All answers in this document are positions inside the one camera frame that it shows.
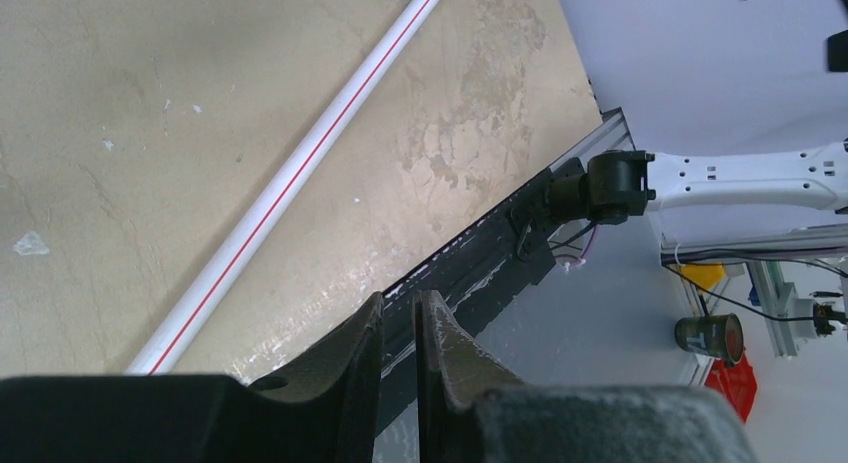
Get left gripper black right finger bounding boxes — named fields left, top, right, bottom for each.
left=413, top=290, right=757, bottom=462

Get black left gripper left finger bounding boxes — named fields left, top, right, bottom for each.
left=1, top=293, right=383, bottom=462

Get yellow object under table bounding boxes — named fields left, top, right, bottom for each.
left=680, top=264, right=726, bottom=290

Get white PVC pipe frame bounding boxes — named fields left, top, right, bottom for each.
left=125, top=0, right=441, bottom=376

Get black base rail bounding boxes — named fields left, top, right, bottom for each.
left=251, top=158, right=591, bottom=438

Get red plastic object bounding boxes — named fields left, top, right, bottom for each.
left=705, top=354, right=758, bottom=422

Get aluminium frame with cables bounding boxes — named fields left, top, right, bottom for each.
left=661, top=224, right=847, bottom=359

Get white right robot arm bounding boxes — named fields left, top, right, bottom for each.
left=559, top=0, right=847, bottom=213

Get dark tin can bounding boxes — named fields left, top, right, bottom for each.
left=674, top=313, right=745, bottom=366

